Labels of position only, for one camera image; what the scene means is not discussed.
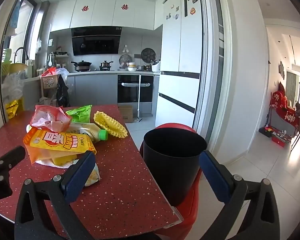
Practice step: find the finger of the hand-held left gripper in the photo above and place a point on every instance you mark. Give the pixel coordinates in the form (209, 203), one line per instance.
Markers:
(11, 156)

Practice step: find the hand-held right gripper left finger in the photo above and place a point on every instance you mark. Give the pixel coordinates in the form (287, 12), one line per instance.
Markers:
(77, 180)

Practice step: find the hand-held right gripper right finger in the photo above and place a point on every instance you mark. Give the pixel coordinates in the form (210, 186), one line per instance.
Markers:
(215, 177)

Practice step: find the orange yellow snack bag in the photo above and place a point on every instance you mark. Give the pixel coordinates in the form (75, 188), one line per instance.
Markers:
(57, 142)

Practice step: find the red and black waste bin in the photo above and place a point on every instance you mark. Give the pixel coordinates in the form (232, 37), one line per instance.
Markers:
(172, 160)

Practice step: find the green plastic bag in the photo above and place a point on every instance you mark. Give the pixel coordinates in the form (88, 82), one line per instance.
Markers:
(80, 112)

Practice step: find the small white yellow packet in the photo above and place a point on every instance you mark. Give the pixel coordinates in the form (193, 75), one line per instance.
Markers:
(93, 177)

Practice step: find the gold foil bag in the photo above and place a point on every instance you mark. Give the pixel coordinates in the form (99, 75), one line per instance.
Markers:
(12, 108)

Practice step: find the white paper napkin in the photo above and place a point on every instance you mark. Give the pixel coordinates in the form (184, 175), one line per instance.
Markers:
(47, 164)

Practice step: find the cream bottle with green cap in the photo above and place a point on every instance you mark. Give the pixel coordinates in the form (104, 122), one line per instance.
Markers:
(90, 132)

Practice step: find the clear plastic bag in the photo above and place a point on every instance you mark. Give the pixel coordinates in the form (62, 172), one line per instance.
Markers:
(12, 85)

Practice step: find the pink plastic bag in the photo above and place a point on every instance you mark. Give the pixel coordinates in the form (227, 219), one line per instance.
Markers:
(50, 117)

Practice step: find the yellow foam fruit net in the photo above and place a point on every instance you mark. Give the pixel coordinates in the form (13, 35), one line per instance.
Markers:
(110, 125)

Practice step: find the yellow plastic basin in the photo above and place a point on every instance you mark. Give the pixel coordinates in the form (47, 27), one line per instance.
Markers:
(18, 68)

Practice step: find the white perforated basket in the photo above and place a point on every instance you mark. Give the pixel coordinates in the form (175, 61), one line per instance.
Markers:
(48, 82)

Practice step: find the black plastic bag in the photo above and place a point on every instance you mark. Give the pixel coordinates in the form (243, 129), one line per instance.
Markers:
(62, 92)

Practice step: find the cardboard box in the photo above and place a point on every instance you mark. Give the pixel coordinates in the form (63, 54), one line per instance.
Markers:
(126, 113)

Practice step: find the curved kitchen faucet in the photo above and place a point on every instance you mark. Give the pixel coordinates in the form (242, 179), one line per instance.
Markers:
(20, 51)

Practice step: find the red banner decoration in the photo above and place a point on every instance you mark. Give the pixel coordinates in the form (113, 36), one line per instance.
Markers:
(287, 112)

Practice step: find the white stick mop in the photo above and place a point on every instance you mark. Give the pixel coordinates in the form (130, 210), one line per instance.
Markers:
(139, 97)

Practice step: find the black built-in oven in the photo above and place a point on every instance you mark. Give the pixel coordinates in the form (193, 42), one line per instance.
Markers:
(130, 90)

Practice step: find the black wok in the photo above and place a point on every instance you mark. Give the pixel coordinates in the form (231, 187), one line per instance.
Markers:
(81, 65)

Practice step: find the steel cooking pot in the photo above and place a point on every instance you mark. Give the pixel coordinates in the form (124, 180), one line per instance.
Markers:
(105, 65)

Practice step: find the white rice cooker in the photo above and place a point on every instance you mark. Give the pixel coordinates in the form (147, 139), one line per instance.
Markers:
(156, 66)

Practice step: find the white refrigerator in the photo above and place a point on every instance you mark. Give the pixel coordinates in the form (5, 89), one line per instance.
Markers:
(177, 55)

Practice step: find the round patterned tray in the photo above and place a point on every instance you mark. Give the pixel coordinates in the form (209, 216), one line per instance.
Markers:
(124, 60)

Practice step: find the black range hood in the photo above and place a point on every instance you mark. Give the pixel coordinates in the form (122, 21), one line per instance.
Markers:
(95, 42)

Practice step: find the round dark divided pan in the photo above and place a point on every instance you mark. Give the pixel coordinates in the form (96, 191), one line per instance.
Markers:
(148, 55)

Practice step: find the red paper cabinet decoration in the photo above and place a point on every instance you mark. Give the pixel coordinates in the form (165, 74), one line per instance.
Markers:
(125, 7)
(85, 8)

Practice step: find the white upper cabinets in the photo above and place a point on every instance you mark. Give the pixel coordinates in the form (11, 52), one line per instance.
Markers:
(102, 12)

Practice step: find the white sliding door frame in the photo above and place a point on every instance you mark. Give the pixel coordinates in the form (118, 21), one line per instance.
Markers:
(212, 55)

